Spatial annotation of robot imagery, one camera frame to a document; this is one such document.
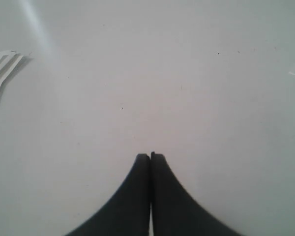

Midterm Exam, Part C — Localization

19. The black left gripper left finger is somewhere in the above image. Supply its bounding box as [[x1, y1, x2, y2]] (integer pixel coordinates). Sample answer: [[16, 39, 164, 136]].
[[68, 154, 150, 236]]

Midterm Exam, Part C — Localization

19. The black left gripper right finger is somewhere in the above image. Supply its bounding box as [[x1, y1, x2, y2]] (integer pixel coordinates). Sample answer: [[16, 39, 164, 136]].
[[150, 152, 240, 236]]

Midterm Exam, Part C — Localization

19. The white paper stack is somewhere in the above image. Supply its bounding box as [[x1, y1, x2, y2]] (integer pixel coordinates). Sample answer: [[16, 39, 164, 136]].
[[0, 50, 24, 88]]

